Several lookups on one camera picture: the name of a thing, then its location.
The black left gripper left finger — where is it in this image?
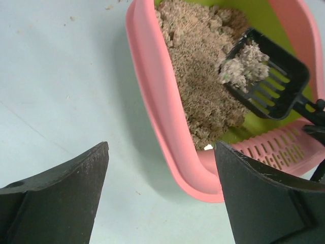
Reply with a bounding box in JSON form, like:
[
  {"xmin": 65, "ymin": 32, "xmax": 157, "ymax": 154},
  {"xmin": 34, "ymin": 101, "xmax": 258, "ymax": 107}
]
[{"xmin": 1, "ymin": 142, "xmax": 109, "ymax": 243}]

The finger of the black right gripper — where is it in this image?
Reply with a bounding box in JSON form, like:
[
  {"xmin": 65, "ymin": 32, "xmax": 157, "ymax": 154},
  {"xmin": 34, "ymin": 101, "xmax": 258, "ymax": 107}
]
[{"xmin": 302, "ymin": 125, "xmax": 325, "ymax": 142}]

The black slotted litter scoop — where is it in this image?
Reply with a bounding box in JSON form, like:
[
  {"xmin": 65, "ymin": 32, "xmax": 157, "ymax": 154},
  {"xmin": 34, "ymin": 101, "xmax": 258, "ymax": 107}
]
[{"xmin": 225, "ymin": 27, "xmax": 324, "ymax": 126}]

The beige cat litter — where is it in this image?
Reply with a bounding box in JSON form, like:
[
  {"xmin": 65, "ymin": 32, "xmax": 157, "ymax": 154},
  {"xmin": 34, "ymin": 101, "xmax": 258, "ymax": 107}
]
[{"xmin": 155, "ymin": 1, "xmax": 248, "ymax": 150}]

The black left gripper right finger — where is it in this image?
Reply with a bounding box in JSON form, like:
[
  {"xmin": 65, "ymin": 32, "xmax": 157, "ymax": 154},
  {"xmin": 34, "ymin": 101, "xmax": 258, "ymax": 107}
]
[{"xmin": 215, "ymin": 141, "xmax": 324, "ymax": 243}]

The grey litter clump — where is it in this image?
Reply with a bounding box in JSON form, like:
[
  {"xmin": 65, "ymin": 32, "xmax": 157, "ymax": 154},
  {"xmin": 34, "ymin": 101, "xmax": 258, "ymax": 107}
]
[{"xmin": 218, "ymin": 40, "xmax": 269, "ymax": 93}]

